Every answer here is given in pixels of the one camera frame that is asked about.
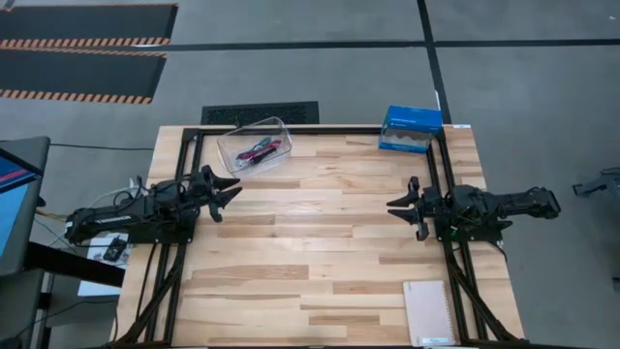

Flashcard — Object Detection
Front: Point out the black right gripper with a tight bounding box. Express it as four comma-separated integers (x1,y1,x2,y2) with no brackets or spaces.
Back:
386,174,441,242

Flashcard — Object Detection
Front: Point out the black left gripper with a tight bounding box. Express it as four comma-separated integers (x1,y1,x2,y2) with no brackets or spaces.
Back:
190,164,244,225

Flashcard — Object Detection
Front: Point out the red USB-C cable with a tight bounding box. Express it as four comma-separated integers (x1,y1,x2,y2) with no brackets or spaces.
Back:
235,139,284,163

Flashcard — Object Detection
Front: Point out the clear plastic container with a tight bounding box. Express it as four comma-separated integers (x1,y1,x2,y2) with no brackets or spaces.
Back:
215,115,295,178

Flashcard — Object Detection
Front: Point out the blue PlayStation controller box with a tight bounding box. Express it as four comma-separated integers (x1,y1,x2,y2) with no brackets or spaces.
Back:
378,104,445,155

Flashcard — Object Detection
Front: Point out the black floor vent grille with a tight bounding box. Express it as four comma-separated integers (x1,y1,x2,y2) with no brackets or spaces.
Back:
201,101,321,127

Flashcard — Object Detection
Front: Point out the pink spiral notebook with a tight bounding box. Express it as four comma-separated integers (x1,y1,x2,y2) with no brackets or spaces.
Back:
402,279,458,348

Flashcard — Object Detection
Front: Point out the small black handheld device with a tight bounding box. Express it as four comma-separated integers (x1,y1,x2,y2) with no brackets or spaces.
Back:
102,236,129,264

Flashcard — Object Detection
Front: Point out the white paper sheet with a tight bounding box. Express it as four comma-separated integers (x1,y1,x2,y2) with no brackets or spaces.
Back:
86,233,132,269

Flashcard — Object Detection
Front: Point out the black desk crossbar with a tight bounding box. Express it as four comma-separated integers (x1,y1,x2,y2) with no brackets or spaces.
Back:
24,240,127,289

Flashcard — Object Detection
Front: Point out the black hazard-striped floor mat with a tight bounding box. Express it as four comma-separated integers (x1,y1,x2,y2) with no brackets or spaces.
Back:
0,3,180,50
0,47,169,106

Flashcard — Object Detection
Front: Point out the black floor stand base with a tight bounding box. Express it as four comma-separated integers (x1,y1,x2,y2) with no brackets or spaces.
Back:
571,166,620,201

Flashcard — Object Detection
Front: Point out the black monitor with blue screen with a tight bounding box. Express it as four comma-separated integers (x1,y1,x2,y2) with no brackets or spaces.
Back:
0,136,52,278

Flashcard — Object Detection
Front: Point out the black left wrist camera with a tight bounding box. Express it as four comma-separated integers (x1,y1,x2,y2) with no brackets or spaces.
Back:
189,171,210,195

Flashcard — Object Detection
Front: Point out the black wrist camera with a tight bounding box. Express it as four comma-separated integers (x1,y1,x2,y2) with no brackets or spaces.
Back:
422,186,443,210
189,171,210,195

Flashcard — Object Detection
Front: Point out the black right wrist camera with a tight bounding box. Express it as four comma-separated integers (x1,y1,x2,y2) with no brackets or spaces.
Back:
422,186,443,210

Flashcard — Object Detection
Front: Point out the black USB-C cable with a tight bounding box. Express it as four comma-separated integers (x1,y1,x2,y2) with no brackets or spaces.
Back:
249,146,280,166

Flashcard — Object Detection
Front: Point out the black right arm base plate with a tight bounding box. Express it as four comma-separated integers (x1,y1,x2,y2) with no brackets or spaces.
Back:
431,212,504,244

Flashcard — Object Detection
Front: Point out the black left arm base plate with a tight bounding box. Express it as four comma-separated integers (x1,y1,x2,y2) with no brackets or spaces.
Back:
126,205,198,245

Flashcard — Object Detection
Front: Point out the black aluminium extrusion frame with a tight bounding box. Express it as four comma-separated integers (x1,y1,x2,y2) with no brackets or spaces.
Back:
108,125,527,349

